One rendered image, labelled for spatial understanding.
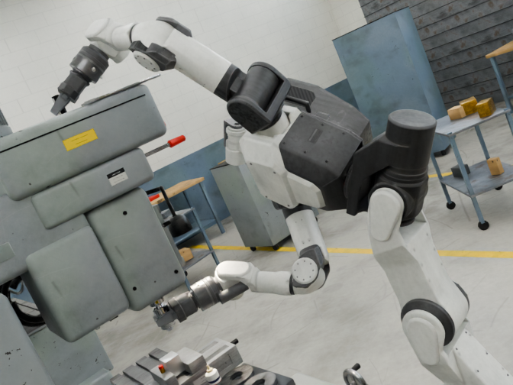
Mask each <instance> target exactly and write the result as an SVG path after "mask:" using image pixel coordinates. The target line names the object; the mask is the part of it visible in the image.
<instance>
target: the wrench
mask: <svg viewBox="0 0 513 385"><path fill-rule="evenodd" d="M159 76H161V74H160V73H159V74H156V75H155V76H151V77H149V78H146V79H143V80H141V81H139V82H136V83H133V84H131V85H129V86H125V87H123V88H121V89H117V90H115V91H112V92H110V93H107V94H105V95H102V96H99V97H96V98H93V99H90V100H88V101H86V102H84V103H83V104H81V106H84V105H88V104H90V103H92V102H95V101H98V100H100V99H103V98H105V97H108V96H110V95H114V94H116V93H118V92H121V91H124V90H126V89H129V88H131V87H134V86H137V85H140V84H141V83H145V82H147V81H150V80H152V79H155V78H157V77H159Z"/></svg>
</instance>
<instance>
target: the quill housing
mask: <svg viewBox="0 0 513 385"><path fill-rule="evenodd" d="M83 214H84V216H85V218H86V220H87V222H88V223H89V225H90V227H91V228H92V230H93V231H94V233H95V236H96V237H97V239H98V242H99V244H100V245H101V246H102V249H103V251H104V252H105V255H106V257H107V258H108V261H109V263H110V265H111V267H112V269H113V271H114V272H115V275H116V277H117V278H118V281H119V283H120V284H121V287H122V289H123V291H124V293H125V295H126V297H127V299H128V301H129V307H128V309H130V310H133V311H140V310H142V309H144V308H146V307H147V306H149V305H150V304H152V303H154V302H156V301H157V300H158V299H160V298H162V297H163V296H165V295H166V294H168V293H170V292H171V291H173V290H174V289H176V288H177V287H179V286H181V285H182V284H183V283H184V281H185V278H186V275H185V273H184V271H183V269H182V267H181V265H180V263H179V261H178V258H177V256H176V254H175V252H174V250H173V248H172V246H171V244H170V242H169V239H168V237H167V236H166V233H165V231H164V230H163V227H162V225H161V224H160V220H159V219H158V217H157V215H156V213H155V211H154V209H153V206H152V205H151V202H150V200H149V198H148V196H147V194H146V192H145V191H144V190H143V189H141V188H139V187H136V188H134V189H132V190H130V191H128V192H126V193H124V194H122V195H120V196H118V197H116V198H114V199H112V200H110V201H108V202H106V203H104V204H102V205H100V206H98V207H95V208H93V209H91V210H89V211H87V212H85V213H83Z"/></svg>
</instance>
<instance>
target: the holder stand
mask: <svg viewBox="0 0 513 385"><path fill-rule="evenodd" d="M216 385H296V384H295V381H294V380H293V379H292V378H291V377H287V376H283V375H281V374H277V373H274V372H272V371H268V370H264V369H262V368H259V367H254V366H252V365H249V364H245V363H243V364H242V365H240V366H239V367H236V368H234V369H232V370H230V371H228V372H227V373H226V374H225V375H224V376H223V377H222V379H221V381H220V382H219V383H217V384H216Z"/></svg>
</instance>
